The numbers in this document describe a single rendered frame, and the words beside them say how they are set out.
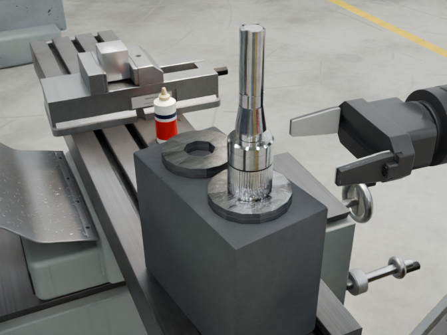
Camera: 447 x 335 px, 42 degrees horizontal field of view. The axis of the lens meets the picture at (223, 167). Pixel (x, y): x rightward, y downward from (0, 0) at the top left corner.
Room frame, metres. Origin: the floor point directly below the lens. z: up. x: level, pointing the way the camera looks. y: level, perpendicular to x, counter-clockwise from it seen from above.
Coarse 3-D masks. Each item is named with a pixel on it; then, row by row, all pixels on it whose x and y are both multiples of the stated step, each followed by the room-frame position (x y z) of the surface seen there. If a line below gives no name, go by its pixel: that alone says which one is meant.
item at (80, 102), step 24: (96, 72) 1.02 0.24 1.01; (168, 72) 1.15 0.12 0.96; (192, 72) 1.11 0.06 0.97; (216, 72) 1.11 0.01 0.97; (48, 96) 1.00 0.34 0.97; (72, 96) 1.00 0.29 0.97; (96, 96) 1.01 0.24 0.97; (120, 96) 1.03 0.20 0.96; (144, 96) 1.05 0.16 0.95; (192, 96) 1.08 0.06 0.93; (216, 96) 1.10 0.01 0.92; (72, 120) 0.99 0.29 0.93; (96, 120) 1.00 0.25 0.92; (120, 120) 1.01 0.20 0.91
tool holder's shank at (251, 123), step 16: (240, 32) 0.49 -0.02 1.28; (256, 32) 0.49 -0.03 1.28; (240, 48) 0.49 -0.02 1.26; (256, 48) 0.49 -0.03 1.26; (240, 64) 0.49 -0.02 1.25; (256, 64) 0.49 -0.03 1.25; (240, 80) 0.49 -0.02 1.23; (256, 80) 0.49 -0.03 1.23; (240, 96) 0.49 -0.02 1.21; (256, 96) 0.49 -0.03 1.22; (240, 112) 0.49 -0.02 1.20; (256, 112) 0.49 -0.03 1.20; (240, 128) 0.49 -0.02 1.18; (256, 128) 0.48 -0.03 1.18
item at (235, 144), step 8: (232, 136) 0.50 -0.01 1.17; (264, 136) 0.50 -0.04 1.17; (272, 136) 0.50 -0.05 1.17; (232, 144) 0.48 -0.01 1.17; (240, 144) 0.48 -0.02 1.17; (248, 144) 0.48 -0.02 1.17; (256, 144) 0.48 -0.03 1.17; (264, 144) 0.48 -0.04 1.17; (272, 144) 0.49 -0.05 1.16; (232, 152) 0.48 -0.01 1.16; (240, 152) 0.48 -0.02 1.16; (248, 152) 0.48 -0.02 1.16; (256, 152) 0.48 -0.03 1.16; (264, 152) 0.48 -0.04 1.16
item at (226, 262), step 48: (192, 144) 0.60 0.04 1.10; (144, 192) 0.58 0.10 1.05; (192, 192) 0.51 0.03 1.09; (288, 192) 0.49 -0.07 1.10; (144, 240) 0.59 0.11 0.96; (192, 240) 0.48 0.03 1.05; (240, 240) 0.43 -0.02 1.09; (288, 240) 0.45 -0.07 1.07; (192, 288) 0.49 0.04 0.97; (240, 288) 0.42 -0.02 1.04; (288, 288) 0.45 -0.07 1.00
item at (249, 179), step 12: (228, 156) 0.49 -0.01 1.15; (240, 156) 0.48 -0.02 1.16; (264, 156) 0.48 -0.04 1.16; (228, 168) 0.49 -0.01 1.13; (240, 168) 0.48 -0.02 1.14; (252, 168) 0.48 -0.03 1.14; (264, 168) 0.48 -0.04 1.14; (228, 180) 0.49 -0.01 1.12; (240, 180) 0.48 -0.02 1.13; (252, 180) 0.48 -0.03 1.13; (264, 180) 0.48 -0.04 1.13; (240, 192) 0.48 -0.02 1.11; (252, 192) 0.48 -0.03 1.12; (264, 192) 0.48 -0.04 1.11
